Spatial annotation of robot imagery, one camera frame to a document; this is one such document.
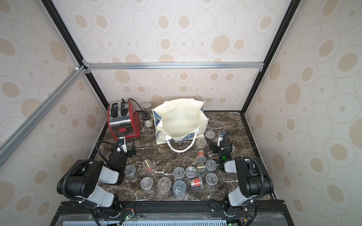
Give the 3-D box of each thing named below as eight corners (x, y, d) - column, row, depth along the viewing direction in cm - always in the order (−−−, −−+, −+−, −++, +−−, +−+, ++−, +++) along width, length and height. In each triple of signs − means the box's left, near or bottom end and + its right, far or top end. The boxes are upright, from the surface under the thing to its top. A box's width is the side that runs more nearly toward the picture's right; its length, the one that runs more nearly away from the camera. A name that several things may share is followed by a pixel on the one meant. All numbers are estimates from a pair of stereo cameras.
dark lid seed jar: (196, 176, 87) (196, 172, 82) (195, 166, 91) (196, 162, 86) (205, 176, 87) (206, 172, 82) (204, 166, 91) (205, 162, 86)
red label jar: (191, 189, 82) (191, 186, 77) (191, 180, 85) (191, 177, 81) (202, 189, 82) (203, 186, 77) (201, 180, 85) (203, 177, 81)
